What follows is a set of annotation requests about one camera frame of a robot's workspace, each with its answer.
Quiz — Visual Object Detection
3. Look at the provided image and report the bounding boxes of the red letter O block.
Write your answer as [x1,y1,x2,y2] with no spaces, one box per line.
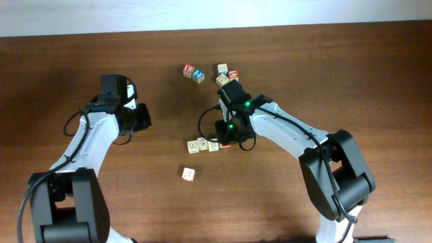
[208,139,219,152]

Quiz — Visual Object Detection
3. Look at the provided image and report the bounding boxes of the cream picture block top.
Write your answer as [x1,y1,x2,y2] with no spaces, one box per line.
[217,63,228,76]

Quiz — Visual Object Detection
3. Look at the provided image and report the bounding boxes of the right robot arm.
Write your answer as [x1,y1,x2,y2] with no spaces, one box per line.
[215,81,376,242]

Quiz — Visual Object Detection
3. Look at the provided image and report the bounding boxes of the red number 3 block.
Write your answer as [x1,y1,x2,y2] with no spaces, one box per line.
[182,64,195,78]

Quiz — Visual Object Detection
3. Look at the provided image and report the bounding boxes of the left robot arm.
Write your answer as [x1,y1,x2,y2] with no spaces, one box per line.
[16,74,151,243]

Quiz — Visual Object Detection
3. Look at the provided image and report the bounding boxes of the blue number 2 block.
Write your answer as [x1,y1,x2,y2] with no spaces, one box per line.
[192,69,205,84]

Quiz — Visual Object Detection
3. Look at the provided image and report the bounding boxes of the red letter U block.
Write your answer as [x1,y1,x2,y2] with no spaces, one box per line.
[228,70,240,81]

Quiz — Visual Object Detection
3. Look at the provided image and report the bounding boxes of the cream block with blue side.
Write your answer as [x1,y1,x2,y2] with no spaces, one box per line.
[197,138,209,151]

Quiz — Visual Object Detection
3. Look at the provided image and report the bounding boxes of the cream picture block middle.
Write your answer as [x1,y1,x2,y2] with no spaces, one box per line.
[215,74,230,87]

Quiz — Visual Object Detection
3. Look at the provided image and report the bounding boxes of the cream block with red side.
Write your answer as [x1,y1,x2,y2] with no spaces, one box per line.
[187,140,199,154]

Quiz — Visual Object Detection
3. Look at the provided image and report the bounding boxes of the green letter N block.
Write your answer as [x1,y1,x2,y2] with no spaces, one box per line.
[182,167,196,182]

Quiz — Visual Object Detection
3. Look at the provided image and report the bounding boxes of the cream picture block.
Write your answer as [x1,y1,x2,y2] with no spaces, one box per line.
[217,63,228,76]
[215,74,230,87]

